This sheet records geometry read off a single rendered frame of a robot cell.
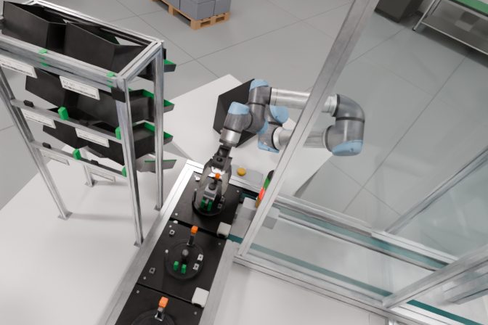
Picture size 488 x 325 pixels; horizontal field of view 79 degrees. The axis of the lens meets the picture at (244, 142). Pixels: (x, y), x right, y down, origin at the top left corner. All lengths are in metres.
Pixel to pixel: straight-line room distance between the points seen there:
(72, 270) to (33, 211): 0.31
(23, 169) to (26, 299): 1.57
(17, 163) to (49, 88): 1.93
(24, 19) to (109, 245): 0.84
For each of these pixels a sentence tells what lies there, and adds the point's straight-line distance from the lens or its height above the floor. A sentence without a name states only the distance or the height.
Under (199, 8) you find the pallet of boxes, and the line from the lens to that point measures 4.33.
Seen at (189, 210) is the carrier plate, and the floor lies 0.97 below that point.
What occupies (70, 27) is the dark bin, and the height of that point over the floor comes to 1.69.
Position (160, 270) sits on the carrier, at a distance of 1.15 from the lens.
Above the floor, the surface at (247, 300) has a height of 0.86.
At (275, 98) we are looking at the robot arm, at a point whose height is 1.33.
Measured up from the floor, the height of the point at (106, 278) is 0.86.
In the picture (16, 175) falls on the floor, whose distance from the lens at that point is 2.74.
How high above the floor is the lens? 2.05
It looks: 46 degrees down
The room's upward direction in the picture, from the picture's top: 17 degrees clockwise
